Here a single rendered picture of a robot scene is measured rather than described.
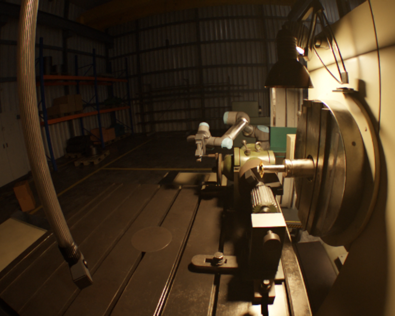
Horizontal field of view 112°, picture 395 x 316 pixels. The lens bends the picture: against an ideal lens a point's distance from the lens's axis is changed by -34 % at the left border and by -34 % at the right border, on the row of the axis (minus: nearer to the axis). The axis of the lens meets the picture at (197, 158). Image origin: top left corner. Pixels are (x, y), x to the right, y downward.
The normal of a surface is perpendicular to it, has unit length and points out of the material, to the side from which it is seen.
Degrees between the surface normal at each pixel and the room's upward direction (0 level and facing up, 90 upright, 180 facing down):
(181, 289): 0
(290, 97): 90
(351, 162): 66
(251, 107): 90
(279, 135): 90
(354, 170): 73
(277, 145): 90
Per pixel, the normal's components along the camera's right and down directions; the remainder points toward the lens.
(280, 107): -0.31, 0.29
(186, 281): -0.07, -0.96
